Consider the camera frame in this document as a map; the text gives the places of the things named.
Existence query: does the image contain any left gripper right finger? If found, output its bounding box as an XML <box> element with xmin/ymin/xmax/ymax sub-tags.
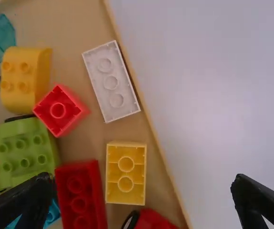
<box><xmin>230</xmin><ymin>173</ymin><xmax>274</xmax><ymax>229</ymax></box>

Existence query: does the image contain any green toy car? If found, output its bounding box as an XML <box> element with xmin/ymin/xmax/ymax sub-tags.
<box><xmin>0</xmin><ymin>114</ymin><xmax>60</xmax><ymax>199</ymax></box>

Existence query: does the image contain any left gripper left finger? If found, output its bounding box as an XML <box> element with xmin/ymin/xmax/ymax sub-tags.
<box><xmin>0</xmin><ymin>171</ymin><xmax>56</xmax><ymax>229</ymax></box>

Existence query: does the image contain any cyan toy brick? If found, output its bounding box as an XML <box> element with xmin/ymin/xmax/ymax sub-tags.
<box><xmin>5</xmin><ymin>197</ymin><xmax>62</xmax><ymax>229</ymax></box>

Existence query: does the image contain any small red toy brick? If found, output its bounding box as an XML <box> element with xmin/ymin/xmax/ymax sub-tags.
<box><xmin>32</xmin><ymin>83</ymin><xmax>91</xmax><ymax>139</ymax></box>

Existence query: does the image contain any red toy car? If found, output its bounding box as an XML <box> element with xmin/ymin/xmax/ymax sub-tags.
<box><xmin>121</xmin><ymin>208</ymin><xmax>179</xmax><ymax>229</ymax></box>

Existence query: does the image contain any rounded yellow toy brick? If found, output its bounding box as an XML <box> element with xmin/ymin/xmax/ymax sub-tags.
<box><xmin>0</xmin><ymin>46</ymin><xmax>53</xmax><ymax>115</ymax></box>

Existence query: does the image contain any long red toy brick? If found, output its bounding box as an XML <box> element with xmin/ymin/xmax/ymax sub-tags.
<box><xmin>54</xmin><ymin>159</ymin><xmax>109</xmax><ymax>229</ymax></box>

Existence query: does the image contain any white toy brick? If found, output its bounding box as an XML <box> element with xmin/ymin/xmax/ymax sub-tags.
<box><xmin>81</xmin><ymin>40</ymin><xmax>142</xmax><ymax>124</ymax></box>

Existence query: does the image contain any tan tray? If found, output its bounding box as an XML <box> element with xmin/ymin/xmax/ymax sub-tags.
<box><xmin>0</xmin><ymin>0</ymin><xmax>193</xmax><ymax>229</ymax></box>

